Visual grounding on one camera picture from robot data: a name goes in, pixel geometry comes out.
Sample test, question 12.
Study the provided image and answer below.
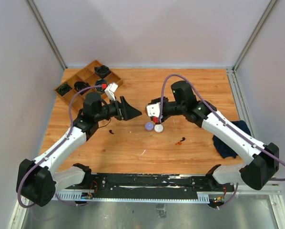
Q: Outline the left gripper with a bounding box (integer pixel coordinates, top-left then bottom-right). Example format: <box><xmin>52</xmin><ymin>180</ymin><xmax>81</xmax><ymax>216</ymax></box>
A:
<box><xmin>95</xmin><ymin>96</ymin><xmax>142</xmax><ymax>122</ymax></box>

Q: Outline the purple earbud charging case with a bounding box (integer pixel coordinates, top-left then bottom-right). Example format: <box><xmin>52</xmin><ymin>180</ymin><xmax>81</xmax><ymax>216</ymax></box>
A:
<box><xmin>144</xmin><ymin>122</ymin><xmax>154</xmax><ymax>131</ymax></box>

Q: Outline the white charging case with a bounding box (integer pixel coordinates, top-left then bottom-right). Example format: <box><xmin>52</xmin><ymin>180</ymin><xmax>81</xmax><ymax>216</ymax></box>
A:
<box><xmin>154</xmin><ymin>124</ymin><xmax>163</xmax><ymax>133</ymax></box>

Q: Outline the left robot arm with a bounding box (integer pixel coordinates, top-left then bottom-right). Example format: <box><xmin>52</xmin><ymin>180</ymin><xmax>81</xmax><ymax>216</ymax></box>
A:
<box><xmin>16</xmin><ymin>92</ymin><xmax>142</xmax><ymax>208</ymax></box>

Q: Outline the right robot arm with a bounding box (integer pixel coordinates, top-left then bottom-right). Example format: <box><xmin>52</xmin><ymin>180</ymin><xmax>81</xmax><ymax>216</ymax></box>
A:
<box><xmin>145</xmin><ymin>81</ymin><xmax>279</xmax><ymax>191</ymax></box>

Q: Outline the black yellow rolled item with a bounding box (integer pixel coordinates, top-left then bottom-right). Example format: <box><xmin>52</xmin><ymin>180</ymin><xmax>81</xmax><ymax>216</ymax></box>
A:
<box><xmin>95</xmin><ymin>79</ymin><xmax>108</xmax><ymax>94</ymax></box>

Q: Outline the black rolled item top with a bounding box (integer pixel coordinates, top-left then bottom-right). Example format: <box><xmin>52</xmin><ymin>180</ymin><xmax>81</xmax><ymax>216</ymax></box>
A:
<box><xmin>94</xmin><ymin>65</ymin><xmax>111</xmax><ymax>79</ymax></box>

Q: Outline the black red rolled item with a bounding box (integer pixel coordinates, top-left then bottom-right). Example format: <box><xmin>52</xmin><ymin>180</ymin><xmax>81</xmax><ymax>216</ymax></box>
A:
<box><xmin>74</xmin><ymin>81</ymin><xmax>90</xmax><ymax>92</ymax></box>

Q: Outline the black green rolled item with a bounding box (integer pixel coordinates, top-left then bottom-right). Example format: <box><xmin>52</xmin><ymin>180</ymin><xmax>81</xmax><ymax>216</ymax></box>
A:
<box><xmin>56</xmin><ymin>83</ymin><xmax>72</xmax><ymax>96</ymax></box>

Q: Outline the dark blue cloth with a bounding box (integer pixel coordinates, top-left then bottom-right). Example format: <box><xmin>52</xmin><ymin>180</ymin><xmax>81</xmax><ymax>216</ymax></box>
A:
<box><xmin>212</xmin><ymin>120</ymin><xmax>251</xmax><ymax>158</ymax></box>

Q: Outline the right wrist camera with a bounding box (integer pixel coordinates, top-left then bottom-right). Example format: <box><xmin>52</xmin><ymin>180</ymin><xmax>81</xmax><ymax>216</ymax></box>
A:
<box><xmin>146</xmin><ymin>102</ymin><xmax>161</xmax><ymax>118</ymax></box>

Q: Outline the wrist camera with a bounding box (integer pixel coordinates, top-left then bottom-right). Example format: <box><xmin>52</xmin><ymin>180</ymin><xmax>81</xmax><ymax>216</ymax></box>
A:
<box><xmin>104</xmin><ymin>82</ymin><xmax>118</xmax><ymax>101</ymax></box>
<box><xmin>146</xmin><ymin>102</ymin><xmax>161</xmax><ymax>118</ymax></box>

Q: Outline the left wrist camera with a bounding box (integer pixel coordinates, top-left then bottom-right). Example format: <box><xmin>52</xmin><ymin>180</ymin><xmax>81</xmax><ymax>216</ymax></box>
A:
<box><xmin>104</xmin><ymin>82</ymin><xmax>118</xmax><ymax>101</ymax></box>

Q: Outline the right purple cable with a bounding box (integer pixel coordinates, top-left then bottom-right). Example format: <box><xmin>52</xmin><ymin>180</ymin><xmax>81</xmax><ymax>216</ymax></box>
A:
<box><xmin>153</xmin><ymin>74</ymin><xmax>285</xmax><ymax>210</ymax></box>

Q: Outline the purple cable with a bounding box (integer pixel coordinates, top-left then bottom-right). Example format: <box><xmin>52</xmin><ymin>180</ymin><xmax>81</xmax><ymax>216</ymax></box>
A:
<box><xmin>153</xmin><ymin>74</ymin><xmax>285</xmax><ymax>210</ymax></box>
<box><xmin>16</xmin><ymin>83</ymin><xmax>108</xmax><ymax>208</ymax></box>

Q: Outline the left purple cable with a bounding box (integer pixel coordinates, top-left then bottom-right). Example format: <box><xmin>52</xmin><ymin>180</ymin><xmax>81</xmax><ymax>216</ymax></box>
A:
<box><xmin>16</xmin><ymin>83</ymin><xmax>108</xmax><ymax>208</ymax></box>

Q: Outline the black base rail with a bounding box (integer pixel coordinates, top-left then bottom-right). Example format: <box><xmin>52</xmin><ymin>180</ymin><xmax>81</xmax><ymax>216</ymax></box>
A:
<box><xmin>66</xmin><ymin>173</ymin><xmax>234</xmax><ymax>202</ymax></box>

